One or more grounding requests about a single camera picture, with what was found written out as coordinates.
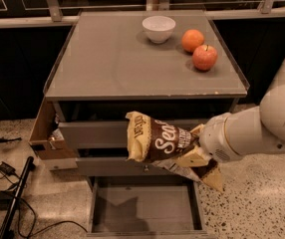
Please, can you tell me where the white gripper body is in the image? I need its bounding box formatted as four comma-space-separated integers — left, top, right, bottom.
199, 113, 242, 162

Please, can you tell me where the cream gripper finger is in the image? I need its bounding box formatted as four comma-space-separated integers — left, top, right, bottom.
190, 123, 204, 136
174, 146, 211, 167

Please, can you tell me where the brown chip bag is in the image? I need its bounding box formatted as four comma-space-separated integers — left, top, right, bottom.
126, 112, 223, 192

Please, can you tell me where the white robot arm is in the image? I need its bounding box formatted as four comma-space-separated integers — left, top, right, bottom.
175, 59, 285, 167

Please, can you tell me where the grey drawer cabinet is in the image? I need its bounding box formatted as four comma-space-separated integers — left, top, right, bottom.
42, 9, 250, 239

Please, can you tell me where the bottom grey drawer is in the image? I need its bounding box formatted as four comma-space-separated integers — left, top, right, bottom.
89, 176, 209, 239

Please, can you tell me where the grey drawer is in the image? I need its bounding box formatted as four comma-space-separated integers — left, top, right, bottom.
58, 118, 232, 150
89, 176, 209, 239
76, 157, 196, 178

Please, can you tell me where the top grey drawer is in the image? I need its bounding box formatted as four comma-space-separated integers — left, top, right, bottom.
58, 118, 232, 150

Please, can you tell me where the middle grey drawer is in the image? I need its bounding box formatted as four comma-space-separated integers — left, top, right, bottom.
76, 157, 196, 178

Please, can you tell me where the red apple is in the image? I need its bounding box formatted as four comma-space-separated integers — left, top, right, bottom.
192, 45, 218, 72

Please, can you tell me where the orange fruit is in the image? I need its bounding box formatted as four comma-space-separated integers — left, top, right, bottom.
181, 29, 204, 53

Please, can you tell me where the white ceramic bowl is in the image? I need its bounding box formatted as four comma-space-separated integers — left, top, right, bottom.
142, 16, 175, 44

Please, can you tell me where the cardboard box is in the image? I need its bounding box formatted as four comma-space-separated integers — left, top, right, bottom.
29, 100, 77, 170

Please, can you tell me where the black pole stand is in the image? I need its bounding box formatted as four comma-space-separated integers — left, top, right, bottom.
0, 156, 35, 239

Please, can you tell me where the black power adapter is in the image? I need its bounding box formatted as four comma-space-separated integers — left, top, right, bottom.
0, 162, 15, 175

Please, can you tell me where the black floor cable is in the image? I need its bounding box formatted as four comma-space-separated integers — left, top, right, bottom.
0, 154, 89, 239

